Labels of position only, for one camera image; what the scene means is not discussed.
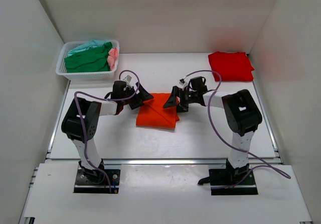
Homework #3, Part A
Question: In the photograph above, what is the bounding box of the aluminium table rail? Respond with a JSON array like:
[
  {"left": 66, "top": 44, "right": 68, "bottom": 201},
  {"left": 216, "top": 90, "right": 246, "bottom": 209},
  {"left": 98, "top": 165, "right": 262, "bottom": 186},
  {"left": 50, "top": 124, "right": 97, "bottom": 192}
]
[{"left": 47, "top": 82, "right": 281, "bottom": 164}]

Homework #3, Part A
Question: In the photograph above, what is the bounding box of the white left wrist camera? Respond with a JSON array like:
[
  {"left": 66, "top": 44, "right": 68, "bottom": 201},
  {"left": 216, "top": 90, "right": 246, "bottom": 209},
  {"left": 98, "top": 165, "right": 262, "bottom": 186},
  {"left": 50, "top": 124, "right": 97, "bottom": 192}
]
[{"left": 123, "top": 75, "right": 132, "bottom": 85}]

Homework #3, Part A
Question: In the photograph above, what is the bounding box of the pink t shirt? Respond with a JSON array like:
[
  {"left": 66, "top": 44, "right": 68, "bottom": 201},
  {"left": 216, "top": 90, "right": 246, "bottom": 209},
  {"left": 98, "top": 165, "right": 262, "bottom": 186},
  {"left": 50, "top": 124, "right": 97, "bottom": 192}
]
[{"left": 107, "top": 47, "right": 119, "bottom": 71}]

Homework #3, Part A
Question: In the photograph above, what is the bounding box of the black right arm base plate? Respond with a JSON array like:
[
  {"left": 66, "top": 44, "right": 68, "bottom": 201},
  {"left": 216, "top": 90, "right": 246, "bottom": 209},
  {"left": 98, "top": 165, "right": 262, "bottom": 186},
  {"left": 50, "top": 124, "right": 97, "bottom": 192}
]
[{"left": 198, "top": 160, "right": 258, "bottom": 196}]

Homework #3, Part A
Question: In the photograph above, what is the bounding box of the green t shirt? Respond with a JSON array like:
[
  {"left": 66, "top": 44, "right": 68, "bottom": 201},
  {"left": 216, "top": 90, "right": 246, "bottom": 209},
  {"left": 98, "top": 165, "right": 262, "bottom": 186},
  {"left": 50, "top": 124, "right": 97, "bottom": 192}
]
[{"left": 64, "top": 42, "right": 112, "bottom": 73}]

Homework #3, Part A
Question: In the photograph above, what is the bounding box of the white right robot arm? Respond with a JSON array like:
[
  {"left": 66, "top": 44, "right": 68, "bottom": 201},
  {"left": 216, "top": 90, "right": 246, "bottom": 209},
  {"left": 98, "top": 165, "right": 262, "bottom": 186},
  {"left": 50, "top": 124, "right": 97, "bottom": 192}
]
[{"left": 163, "top": 76, "right": 262, "bottom": 185}]

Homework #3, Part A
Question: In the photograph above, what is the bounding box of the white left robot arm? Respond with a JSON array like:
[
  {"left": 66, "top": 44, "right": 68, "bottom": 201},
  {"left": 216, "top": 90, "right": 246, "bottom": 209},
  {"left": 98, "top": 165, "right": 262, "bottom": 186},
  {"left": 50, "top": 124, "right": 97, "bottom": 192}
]
[{"left": 61, "top": 80, "right": 154, "bottom": 185}]

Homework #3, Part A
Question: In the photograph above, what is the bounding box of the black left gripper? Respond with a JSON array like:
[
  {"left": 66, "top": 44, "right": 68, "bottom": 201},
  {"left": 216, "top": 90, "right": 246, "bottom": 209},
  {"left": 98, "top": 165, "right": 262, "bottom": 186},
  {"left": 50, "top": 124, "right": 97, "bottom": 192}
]
[{"left": 122, "top": 82, "right": 153, "bottom": 110}]

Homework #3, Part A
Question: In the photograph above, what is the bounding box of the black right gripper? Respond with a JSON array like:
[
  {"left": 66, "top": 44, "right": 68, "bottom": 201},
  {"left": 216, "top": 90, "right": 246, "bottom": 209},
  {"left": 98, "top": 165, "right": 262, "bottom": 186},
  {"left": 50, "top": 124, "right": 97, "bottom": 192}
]
[{"left": 163, "top": 86, "right": 197, "bottom": 114}]

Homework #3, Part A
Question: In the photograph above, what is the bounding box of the white plastic laundry basket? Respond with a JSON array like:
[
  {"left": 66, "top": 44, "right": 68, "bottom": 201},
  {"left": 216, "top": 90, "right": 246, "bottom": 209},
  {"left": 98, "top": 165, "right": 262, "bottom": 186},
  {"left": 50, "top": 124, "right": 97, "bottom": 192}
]
[{"left": 56, "top": 40, "right": 119, "bottom": 80}]

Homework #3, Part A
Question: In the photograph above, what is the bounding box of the orange t shirt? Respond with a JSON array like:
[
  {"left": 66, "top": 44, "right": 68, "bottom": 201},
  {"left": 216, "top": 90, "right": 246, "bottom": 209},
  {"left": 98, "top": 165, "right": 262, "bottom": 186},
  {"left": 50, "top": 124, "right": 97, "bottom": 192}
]
[{"left": 136, "top": 93, "right": 180, "bottom": 130}]

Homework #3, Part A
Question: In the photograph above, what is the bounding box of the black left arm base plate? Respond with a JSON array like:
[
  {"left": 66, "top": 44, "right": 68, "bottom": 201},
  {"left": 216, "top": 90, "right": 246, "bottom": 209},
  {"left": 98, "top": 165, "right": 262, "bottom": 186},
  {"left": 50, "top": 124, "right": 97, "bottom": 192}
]
[{"left": 73, "top": 165, "right": 121, "bottom": 194}]

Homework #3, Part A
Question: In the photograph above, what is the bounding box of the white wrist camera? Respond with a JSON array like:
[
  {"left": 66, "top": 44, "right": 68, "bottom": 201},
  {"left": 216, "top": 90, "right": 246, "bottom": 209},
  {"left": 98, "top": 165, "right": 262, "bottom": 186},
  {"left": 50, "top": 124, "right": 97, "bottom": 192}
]
[
  {"left": 123, "top": 75, "right": 132, "bottom": 85},
  {"left": 179, "top": 77, "right": 190, "bottom": 89}
]

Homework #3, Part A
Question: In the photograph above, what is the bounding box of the folded red t shirt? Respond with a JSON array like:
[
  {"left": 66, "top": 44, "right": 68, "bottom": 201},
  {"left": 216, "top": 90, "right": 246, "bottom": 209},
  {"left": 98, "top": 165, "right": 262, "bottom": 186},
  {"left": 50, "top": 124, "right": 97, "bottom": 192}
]
[{"left": 208, "top": 52, "right": 254, "bottom": 82}]

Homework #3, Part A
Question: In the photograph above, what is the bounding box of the teal t shirt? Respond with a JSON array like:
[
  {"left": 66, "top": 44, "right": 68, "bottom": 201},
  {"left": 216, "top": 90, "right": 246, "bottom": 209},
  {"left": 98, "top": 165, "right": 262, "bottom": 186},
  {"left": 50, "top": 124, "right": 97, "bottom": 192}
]
[{"left": 67, "top": 40, "right": 106, "bottom": 57}]

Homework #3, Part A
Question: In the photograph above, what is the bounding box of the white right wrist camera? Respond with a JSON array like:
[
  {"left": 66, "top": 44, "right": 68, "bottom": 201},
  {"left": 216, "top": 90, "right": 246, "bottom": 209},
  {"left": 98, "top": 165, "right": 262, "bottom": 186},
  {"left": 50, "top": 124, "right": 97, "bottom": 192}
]
[{"left": 179, "top": 77, "right": 190, "bottom": 89}]

